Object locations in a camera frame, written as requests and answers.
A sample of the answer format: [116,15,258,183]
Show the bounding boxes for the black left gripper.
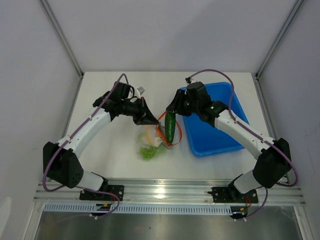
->
[120,97,159,126]

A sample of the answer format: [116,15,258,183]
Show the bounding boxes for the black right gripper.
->
[166,90,200,118]

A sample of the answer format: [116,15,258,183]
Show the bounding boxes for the green cucumber toy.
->
[164,111,176,145]

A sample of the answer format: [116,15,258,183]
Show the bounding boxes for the yellow orange pepper toy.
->
[146,125,155,145]

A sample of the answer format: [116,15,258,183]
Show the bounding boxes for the clear zip bag orange zipper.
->
[135,112,183,161]

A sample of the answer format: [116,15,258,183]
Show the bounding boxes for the green grapes toy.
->
[138,145,167,161]

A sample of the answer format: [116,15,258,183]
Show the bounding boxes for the grey fish toy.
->
[155,123,172,149]

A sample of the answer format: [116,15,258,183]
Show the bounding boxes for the white green cabbage toy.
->
[137,132,163,147]

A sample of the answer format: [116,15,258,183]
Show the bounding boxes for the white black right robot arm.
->
[166,82,292,202]

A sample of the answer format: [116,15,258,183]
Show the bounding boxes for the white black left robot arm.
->
[42,82,159,200]

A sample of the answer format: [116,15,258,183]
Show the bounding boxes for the blue plastic bin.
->
[179,81,250,158]

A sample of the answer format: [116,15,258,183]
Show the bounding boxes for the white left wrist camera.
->
[135,86,145,99]

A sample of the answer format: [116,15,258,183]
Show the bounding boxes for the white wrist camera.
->
[135,86,145,99]
[185,77,197,85]

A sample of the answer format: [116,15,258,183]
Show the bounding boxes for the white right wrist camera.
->
[185,77,197,85]

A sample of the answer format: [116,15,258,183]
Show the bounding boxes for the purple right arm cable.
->
[186,68,301,222]

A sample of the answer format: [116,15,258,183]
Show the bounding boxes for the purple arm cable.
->
[41,73,131,223]
[186,68,301,222]

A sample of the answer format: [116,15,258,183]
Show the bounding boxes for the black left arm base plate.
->
[79,184,125,202]

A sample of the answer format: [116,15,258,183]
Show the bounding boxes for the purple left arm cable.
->
[41,73,131,223]

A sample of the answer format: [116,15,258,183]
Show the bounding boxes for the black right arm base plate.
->
[207,186,259,204]

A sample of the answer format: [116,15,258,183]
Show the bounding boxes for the white slotted cable duct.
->
[43,202,233,216]

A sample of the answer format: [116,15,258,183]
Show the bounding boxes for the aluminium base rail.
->
[33,178,306,207]

